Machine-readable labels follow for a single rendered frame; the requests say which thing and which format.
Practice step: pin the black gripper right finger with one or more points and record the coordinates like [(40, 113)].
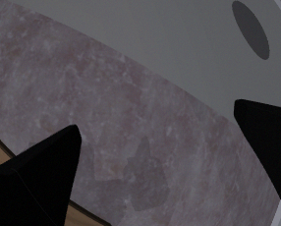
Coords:
[(261, 125)]

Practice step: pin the light brown wooden board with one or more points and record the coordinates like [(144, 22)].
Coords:
[(76, 215)]

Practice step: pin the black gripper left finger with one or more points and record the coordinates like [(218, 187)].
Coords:
[(36, 185)]

